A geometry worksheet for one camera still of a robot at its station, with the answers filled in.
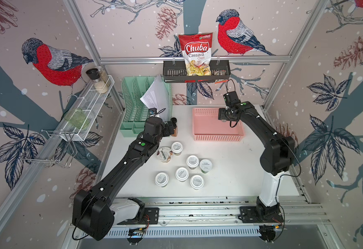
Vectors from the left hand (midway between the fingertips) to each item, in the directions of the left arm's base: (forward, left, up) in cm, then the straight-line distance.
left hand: (166, 119), depth 79 cm
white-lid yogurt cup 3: (-21, -8, -20) cm, 30 cm away
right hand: (+12, -33, -9) cm, 36 cm away
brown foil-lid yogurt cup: (-9, +3, -21) cm, 23 cm away
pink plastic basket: (+10, -24, -20) cm, 33 cm away
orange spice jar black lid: (+8, -2, -25) cm, 27 cm away
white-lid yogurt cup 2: (-15, -14, -20) cm, 28 cm away
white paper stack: (+21, +8, -3) cm, 23 cm away
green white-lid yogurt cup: (-16, -21, -21) cm, 34 cm away
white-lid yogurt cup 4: (-24, +3, -21) cm, 32 cm away
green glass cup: (-7, +39, +9) cm, 40 cm away
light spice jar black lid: (+14, -2, -16) cm, 21 cm away
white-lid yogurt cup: (-6, -5, -20) cm, 21 cm away
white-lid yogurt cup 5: (-26, -16, -20) cm, 36 cm away
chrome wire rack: (-22, +42, +9) cm, 48 cm away
